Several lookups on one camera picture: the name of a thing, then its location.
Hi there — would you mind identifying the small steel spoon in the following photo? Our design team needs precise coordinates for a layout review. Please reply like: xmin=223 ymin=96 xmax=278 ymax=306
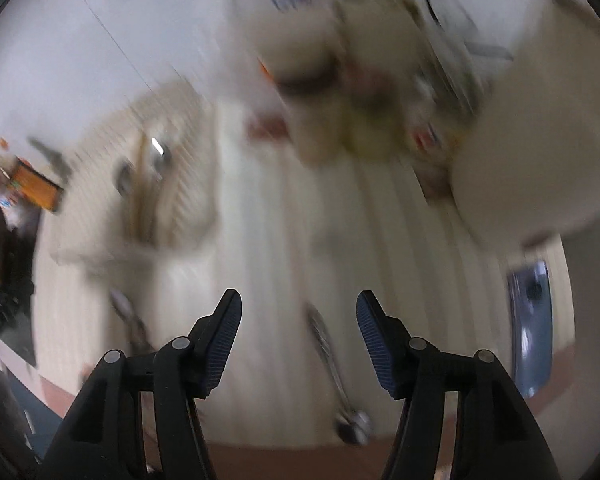
xmin=109 ymin=288 xmax=155 ymax=356

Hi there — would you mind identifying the steel spoon bowl down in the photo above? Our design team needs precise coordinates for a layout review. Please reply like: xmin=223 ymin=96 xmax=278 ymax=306
xmin=304 ymin=302 xmax=372 ymax=446

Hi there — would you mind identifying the wooden chopstick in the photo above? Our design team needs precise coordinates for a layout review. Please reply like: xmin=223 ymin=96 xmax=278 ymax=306
xmin=131 ymin=130 xmax=154 ymax=245

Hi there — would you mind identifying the steel spoon patterned handle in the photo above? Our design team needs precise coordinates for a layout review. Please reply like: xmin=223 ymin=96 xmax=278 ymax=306
xmin=150 ymin=136 xmax=173 ymax=183

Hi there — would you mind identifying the dark soy sauce bottle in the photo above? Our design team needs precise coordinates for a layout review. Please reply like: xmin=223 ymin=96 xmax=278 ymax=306
xmin=8 ymin=158 xmax=64 ymax=212

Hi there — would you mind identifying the blue smartphone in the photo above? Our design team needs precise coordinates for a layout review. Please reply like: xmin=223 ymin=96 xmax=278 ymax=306
xmin=507 ymin=260 xmax=553 ymax=399

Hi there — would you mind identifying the striped counter mat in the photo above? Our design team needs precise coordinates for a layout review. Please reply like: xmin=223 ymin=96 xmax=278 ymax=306
xmin=29 ymin=98 xmax=577 ymax=466

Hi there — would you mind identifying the clear plastic utensil basket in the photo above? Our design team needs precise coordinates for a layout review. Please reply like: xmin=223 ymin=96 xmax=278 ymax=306
xmin=48 ymin=78 xmax=219 ymax=266

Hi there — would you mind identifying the red white seasoning packet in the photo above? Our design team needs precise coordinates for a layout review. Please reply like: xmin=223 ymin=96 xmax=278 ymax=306
xmin=406 ymin=122 xmax=445 ymax=164

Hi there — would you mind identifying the white pink electric kettle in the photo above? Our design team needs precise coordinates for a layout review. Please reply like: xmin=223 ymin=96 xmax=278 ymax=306
xmin=451 ymin=0 xmax=600 ymax=252

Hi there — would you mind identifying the oil dispenser bottle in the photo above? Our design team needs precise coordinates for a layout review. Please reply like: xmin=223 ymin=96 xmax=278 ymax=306
xmin=338 ymin=0 xmax=430 ymax=160

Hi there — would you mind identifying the seasoning jar beige lid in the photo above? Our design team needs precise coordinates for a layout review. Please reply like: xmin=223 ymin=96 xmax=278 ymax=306
xmin=254 ymin=14 xmax=347 ymax=166

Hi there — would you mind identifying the white blue label container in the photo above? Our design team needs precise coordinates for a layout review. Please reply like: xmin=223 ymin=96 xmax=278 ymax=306
xmin=218 ymin=0 xmax=334 ymax=114

